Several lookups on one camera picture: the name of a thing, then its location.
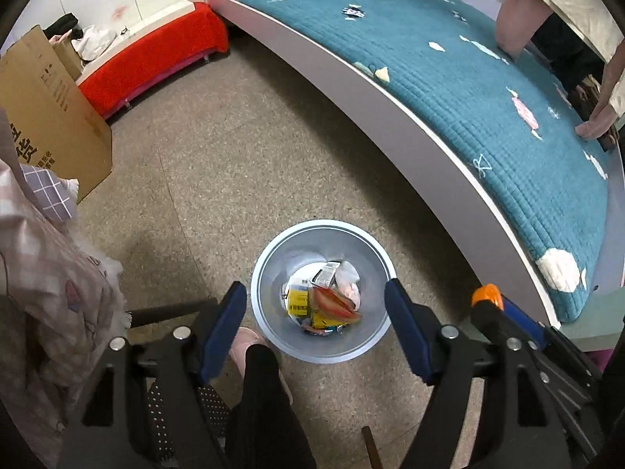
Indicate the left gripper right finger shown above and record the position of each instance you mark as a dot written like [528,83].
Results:
[407,331]

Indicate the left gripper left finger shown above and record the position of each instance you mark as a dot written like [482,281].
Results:
[136,386]

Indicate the red orange wrapper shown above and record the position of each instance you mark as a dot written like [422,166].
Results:
[332,305]

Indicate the white tissue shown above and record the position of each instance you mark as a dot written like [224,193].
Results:
[347,279]

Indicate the yellow paper package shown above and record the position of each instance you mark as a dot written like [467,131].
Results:
[299,309]

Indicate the blue white snack packet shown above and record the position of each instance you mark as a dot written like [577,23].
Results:
[325,277]

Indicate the light blue trash bin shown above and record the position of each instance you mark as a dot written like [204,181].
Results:
[291,260]

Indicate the pink slipper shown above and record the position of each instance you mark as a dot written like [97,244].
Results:
[259,367]

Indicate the person's black trouser leg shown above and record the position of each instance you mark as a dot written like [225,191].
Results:
[266,435]

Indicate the pink plaid cloth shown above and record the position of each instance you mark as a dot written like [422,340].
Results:
[61,303]

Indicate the grey checked tablecloth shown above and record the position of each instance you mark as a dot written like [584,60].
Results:
[56,197]

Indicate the brown cardboard box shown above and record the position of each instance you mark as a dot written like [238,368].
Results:
[53,126]

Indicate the white bag on bench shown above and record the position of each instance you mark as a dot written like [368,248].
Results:
[95,41]

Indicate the red covered bench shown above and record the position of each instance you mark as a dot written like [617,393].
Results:
[154,57]

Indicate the teal quilted bed mattress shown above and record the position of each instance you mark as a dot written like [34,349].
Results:
[506,120]

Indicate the white bed frame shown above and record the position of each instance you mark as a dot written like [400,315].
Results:
[445,183]

